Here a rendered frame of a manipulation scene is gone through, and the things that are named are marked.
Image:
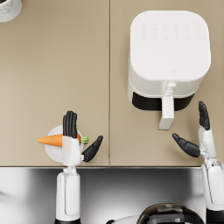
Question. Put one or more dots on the orange carrot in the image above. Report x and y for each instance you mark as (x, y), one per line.
(51, 140)

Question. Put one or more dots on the pale air fryer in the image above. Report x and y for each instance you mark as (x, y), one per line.
(170, 46)

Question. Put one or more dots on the small white round plate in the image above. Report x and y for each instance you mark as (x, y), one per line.
(53, 153)

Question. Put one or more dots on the dark round robot body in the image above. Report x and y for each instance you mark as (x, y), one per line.
(163, 214)

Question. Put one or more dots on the white marbled pot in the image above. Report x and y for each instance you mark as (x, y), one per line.
(8, 9)

